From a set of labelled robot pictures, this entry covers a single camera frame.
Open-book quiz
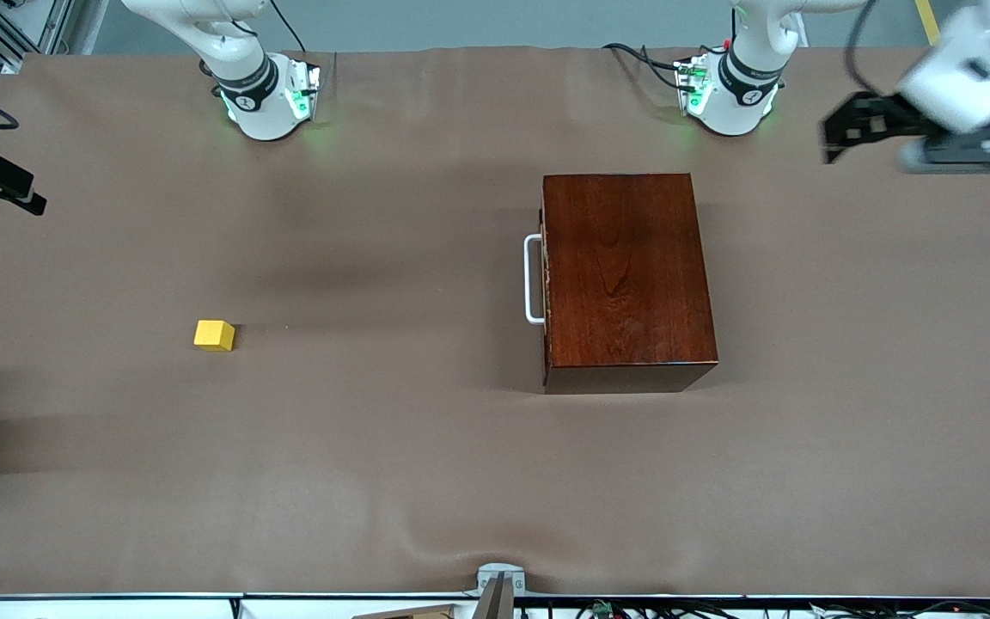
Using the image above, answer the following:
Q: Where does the yellow cube block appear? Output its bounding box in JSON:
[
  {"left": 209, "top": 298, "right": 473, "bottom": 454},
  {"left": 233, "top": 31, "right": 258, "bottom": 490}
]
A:
[{"left": 194, "top": 320, "right": 236, "bottom": 352}]

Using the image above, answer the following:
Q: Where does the wooden drawer with white handle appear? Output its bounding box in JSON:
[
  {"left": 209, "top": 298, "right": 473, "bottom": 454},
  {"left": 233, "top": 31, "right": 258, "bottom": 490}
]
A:
[{"left": 524, "top": 202, "right": 552, "bottom": 388}]

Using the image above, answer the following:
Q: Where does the yellow floor tape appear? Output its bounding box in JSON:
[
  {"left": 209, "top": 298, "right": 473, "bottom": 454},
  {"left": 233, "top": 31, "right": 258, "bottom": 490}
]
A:
[{"left": 914, "top": 0, "right": 943, "bottom": 46}]

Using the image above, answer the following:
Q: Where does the dark brown wooden cabinet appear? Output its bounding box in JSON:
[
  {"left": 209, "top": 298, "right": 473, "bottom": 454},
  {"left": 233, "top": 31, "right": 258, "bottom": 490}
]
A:
[{"left": 541, "top": 172, "right": 719, "bottom": 395}]

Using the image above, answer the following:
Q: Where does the brown table cloth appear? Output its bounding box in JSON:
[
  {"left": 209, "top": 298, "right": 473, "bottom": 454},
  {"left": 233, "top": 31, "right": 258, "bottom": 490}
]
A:
[{"left": 0, "top": 45, "right": 990, "bottom": 598}]

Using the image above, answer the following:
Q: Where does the light wooden board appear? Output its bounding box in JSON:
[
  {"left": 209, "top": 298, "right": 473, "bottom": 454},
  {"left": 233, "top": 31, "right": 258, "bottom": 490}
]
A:
[{"left": 353, "top": 604, "right": 461, "bottom": 619}]

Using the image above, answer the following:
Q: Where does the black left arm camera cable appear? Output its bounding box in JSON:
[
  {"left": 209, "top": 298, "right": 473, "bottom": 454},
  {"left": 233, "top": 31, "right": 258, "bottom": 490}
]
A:
[{"left": 843, "top": 0, "right": 900, "bottom": 97}]

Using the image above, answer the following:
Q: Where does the aluminium frame strut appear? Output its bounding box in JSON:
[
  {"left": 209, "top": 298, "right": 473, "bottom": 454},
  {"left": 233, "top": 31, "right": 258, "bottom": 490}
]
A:
[{"left": 0, "top": 0, "right": 75, "bottom": 74}]

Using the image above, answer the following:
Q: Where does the black left base cable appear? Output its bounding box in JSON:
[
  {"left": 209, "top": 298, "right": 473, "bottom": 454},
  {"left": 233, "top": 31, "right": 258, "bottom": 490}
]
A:
[{"left": 602, "top": 41, "right": 724, "bottom": 91}]

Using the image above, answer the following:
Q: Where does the black base cable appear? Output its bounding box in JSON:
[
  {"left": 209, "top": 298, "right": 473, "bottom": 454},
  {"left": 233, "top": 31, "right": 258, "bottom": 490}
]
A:
[
  {"left": 602, "top": 41, "right": 724, "bottom": 91},
  {"left": 267, "top": 0, "right": 307, "bottom": 54}
]

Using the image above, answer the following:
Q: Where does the black right base cable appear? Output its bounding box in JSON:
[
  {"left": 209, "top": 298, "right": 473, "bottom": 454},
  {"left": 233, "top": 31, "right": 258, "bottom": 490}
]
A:
[{"left": 267, "top": 0, "right": 307, "bottom": 54}]

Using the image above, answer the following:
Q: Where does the black white table edge rail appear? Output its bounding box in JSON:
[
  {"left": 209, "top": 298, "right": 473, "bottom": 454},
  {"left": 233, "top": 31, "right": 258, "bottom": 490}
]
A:
[{"left": 0, "top": 591, "right": 990, "bottom": 619}]

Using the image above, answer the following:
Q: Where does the black floor cable bundle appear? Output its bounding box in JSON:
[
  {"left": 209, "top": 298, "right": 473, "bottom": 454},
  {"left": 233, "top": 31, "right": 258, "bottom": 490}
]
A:
[{"left": 521, "top": 598, "right": 990, "bottom": 619}]

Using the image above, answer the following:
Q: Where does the grey metal bracket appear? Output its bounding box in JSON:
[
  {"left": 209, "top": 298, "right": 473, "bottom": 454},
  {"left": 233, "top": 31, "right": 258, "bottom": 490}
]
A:
[{"left": 465, "top": 563, "right": 527, "bottom": 619}]

